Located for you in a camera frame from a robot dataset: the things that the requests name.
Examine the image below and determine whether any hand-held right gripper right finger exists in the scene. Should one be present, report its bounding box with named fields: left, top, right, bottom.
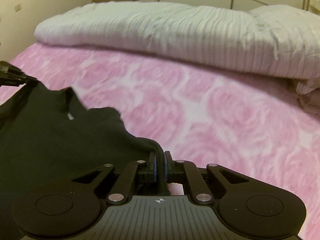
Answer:
left=164, top=151, right=247, bottom=205

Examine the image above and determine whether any pink floral blanket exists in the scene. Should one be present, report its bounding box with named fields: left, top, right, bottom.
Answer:
left=0, top=41, right=320, bottom=240

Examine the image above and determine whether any black garment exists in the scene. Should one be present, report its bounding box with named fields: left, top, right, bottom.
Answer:
left=0, top=81, right=171, bottom=240

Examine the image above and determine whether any white folded quilt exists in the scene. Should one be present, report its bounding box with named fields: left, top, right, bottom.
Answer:
left=34, top=1, right=320, bottom=116

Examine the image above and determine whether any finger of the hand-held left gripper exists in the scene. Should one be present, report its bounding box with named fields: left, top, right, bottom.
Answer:
left=0, top=60, right=38, bottom=88

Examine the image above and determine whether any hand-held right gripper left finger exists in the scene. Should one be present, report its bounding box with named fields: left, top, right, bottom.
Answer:
left=72, top=151, right=158, bottom=204

